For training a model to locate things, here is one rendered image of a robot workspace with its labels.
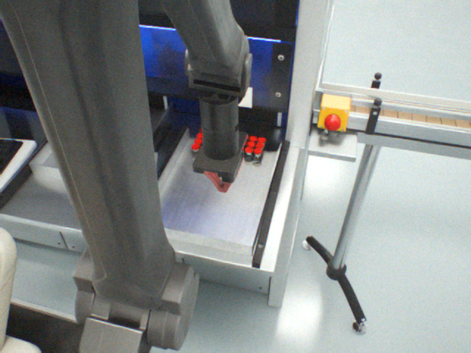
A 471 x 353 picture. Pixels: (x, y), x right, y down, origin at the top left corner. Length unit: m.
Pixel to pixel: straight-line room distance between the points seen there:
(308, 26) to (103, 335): 0.75
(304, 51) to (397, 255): 1.33
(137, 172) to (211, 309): 1.58
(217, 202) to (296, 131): 0.29
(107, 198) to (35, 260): 1.90
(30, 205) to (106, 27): 0.92
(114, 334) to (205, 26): 0.29
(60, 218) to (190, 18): 0.73
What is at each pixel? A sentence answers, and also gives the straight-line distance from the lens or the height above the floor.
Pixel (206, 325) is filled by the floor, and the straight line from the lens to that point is 1.80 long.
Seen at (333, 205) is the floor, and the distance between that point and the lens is 2.22.
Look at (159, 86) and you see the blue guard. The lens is 1.15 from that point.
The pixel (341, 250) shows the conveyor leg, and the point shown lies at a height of 0.28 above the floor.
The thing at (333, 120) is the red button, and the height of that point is 1.01.
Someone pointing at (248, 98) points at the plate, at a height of 1.02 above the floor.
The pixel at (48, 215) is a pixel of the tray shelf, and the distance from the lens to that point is 1.06.
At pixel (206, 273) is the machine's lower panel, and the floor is 0.15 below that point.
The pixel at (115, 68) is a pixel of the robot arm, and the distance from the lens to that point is 0.21.
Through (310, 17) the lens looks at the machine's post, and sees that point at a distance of 0.95.
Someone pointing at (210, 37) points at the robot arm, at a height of 1.43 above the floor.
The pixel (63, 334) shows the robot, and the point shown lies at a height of 1.04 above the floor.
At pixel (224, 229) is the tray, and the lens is 0.94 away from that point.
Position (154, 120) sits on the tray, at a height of 0.88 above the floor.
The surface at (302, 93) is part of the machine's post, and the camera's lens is 1.04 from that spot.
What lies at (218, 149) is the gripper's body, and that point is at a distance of 0.64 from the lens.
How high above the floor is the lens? 1.62
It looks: 45 degrees down
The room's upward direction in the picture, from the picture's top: straight up
